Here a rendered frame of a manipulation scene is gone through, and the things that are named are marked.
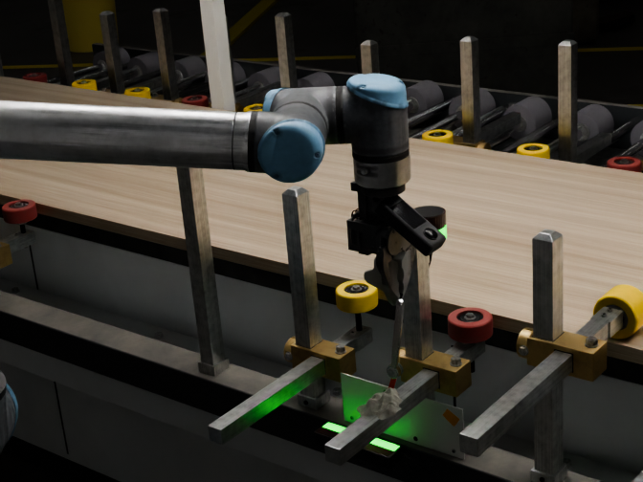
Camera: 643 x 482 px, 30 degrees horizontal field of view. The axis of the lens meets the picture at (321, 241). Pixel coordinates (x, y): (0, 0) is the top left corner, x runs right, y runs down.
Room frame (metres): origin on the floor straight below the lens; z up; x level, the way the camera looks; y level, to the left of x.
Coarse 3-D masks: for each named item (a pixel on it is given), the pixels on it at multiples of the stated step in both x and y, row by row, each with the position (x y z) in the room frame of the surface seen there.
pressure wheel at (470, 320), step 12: (456, 312) 1.93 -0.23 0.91; (468, 312) 1.93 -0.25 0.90; (480, 312) 1.92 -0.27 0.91; (456, 324) 1.88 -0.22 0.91; (468, 324) 1.88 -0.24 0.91; (480, 324) 1.88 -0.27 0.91; (492, 324) 1.90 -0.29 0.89; (456, 336) 1.88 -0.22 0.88; (468, 336) 1.87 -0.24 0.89; (480, 336) 1.87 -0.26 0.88
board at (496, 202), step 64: (0, 192) 2.82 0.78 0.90; (64, 192) 2.78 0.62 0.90; (128, 192) 2.75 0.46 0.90; (256, 192) 2.67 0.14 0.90; (320, 192) 2.63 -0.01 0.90; (448, 192) 2.56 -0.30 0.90; (512, 192) 2.53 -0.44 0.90; (576, 192) 2.50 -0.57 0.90; (640, 192) 2.46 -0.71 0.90; (256, 256) 2.28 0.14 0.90; (320, 256) 2.25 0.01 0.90; (448, 256) 2.20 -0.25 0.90; (512, 256) 2.17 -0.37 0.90; (576, 256) 2.15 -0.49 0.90; (640, 256) 2.12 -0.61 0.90; (512, 320) 1.90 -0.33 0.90; (576, 320) 1.87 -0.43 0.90
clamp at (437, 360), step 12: (408, 360) 1.84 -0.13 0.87; (420, 360) 1.83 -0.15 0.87; (432, 360) 1.83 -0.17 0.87; (444, 360) 1.82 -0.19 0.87; (468, 360) 1.82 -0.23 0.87; (408, 372) 1.84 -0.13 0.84; (444, 372) 1.79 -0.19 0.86; (456, 372) 1.78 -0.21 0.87; (468, 372) 1.81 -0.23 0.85; (444, 384) 1.79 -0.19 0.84; (456, 384) 1.78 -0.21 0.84; (468, 384) 1.81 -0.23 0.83; (456, 396) 1.78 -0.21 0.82
